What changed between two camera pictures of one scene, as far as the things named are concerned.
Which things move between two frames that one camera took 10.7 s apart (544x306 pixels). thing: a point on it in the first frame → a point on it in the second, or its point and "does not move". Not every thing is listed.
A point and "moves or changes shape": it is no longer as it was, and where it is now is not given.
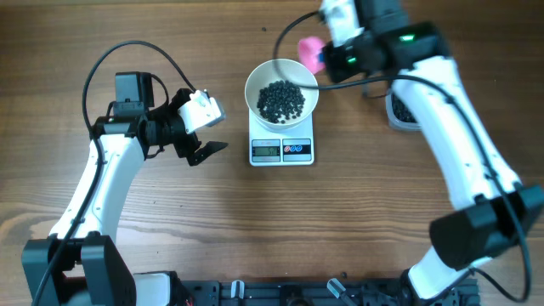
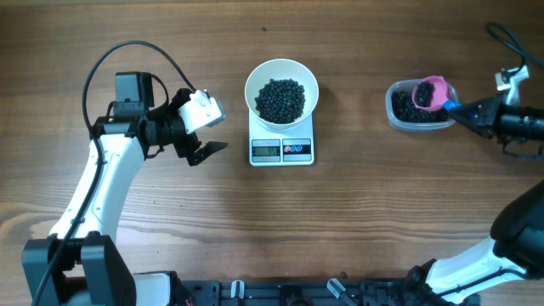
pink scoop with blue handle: (308, 49) moves or changes shape
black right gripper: (333, 70) → (488, 122)
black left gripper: (190, 142) does not move
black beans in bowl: (280, 100) does not move
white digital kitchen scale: (294, 148) does not move
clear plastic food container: (399, 115) does not move
